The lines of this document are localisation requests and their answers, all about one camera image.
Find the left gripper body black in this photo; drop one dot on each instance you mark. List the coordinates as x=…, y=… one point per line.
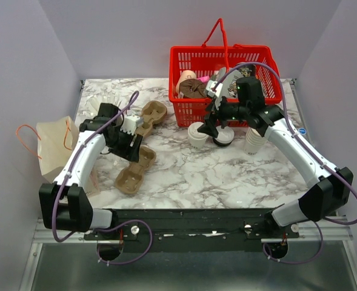
x=121, y=142

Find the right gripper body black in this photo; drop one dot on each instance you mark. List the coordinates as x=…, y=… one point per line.
x=229, y=112

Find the single white paper cup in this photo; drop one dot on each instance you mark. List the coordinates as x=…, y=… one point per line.
x=196, y=139

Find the stack of white lids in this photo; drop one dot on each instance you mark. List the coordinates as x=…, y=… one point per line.
x=225, y=136

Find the brown cardboard cup carrier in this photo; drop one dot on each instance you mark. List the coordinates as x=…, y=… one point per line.
x=153, y=113
x=130, y=179

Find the stack of white paper cups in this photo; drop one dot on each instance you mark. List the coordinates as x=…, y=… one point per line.
x=253, y=142

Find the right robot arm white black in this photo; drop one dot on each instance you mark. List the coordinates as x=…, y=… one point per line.
x=328, y=185

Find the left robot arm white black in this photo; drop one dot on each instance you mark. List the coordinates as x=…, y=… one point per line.
x=64, y=202

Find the white paper takeout bag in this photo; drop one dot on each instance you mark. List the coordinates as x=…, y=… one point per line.
x=56, y=142

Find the grey printed cup in basket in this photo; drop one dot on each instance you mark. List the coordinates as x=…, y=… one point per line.
x=229, y=84

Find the red plastic shopping basket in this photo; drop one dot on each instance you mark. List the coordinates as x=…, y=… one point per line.
x=205, y=60

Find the pink item in basket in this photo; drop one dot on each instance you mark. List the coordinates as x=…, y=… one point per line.
x=204, y=79

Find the brown fabric scrunchie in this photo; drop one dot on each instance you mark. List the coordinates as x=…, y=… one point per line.
x=192, y=89

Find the black printed cup in basket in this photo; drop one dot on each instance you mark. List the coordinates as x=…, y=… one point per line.
x=245, y=70

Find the beige cup in basket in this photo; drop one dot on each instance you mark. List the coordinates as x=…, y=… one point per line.
x=185, y=78

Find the clear plastic water bottle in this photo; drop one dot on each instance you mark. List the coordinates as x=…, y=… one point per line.
x=302, y=131

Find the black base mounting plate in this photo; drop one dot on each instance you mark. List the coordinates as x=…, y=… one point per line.
x=192, y=230

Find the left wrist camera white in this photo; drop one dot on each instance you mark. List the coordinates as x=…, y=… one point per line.
x=131, y=123

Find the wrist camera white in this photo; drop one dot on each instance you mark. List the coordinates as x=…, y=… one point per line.
x=213, y=89
x=131, y=123

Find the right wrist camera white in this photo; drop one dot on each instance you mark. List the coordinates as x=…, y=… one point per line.
x=213, y=89

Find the aluminium rail frame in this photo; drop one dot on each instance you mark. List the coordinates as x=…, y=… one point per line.
x=74, y=265

